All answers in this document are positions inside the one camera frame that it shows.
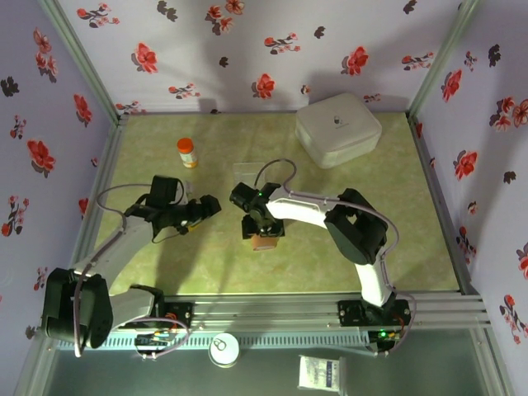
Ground brown folding card holder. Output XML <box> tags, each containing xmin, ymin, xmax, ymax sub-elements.
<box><xmin>251</xmin><ymin>233</ymin><xmax>279</xmax><ymax>253</ymax></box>

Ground orange pill bottle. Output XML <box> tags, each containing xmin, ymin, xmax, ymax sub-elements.
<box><xmin>176</xmin><ymin>138</ymin><xmax>200</xmax><ymax>169</ymax></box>

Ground white zippered case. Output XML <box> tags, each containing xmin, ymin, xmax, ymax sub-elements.
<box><xmin>295</xmin><ymin>92</ymin><xmax>384</xmax><ymax>170</ymax></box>

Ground small electronics board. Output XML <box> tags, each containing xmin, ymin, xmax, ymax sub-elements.
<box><xmin>368</xmin><ymin>328</ymin><xmax>402</xmax><ymax>356</ymax></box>
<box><xmin>134</xmin><ymin>329</ymin><xmax>175</xmax><ymax>351</ymax></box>

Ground silver tin can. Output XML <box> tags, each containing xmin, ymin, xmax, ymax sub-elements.
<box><xmin>208</xmin><ymin>332</ymin><xmax>241</xmax><ymax>367</ymax></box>

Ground white paper packet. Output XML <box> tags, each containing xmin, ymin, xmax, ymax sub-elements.
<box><xmin>297</xmin><ymin>355</ymin><xmax>346</xmax><ymax>391</ymax></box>

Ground aluminium side rail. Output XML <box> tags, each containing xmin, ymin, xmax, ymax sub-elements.
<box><xmin>72</xmin><ymin>114</ymin><xmax>130</xmax><ymax>273</ymax></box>
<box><xmin>406</xmin><ymin>113</ymin><xmax>483</xmax><ymax>296</ymax></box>

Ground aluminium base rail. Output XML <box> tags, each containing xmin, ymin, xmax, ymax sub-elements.
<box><xmin>39</xmin><ymin>291</ymin><xmax>493</xmax><ymax>331</ymax></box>

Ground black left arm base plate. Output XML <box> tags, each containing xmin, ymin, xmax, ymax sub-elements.
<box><xmin>118</xmin><ymin>299</ymin><xmax>195</xmax><ymax>330</ymax></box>

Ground white slotted cable duct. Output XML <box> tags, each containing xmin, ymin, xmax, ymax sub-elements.
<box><xmin>55</xmin><ymin>332</ymin><xmax>372</xmax><ymax>351</ymax></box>

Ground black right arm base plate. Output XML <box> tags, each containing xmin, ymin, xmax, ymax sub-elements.
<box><xmin>337</xmin><ymin>299</ymin><xmax>413</xmax><ymax>329</ymax></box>

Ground lavender left arm cable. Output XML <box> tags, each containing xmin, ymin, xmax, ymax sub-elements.
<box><xmin>72</xmin><ymin>183</ymin><xmax>191</xmax><ymax>361</ymax></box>

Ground aluminium frame post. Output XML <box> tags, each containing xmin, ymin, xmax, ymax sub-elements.
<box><xmin>37</xmin><ymin>0</ymin><xmax>130</xmax><ymax>125</ymax></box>
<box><xmin>406</xmin><ymin>0</ymin><xmax>480</xmax><ymax>120</ymax></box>

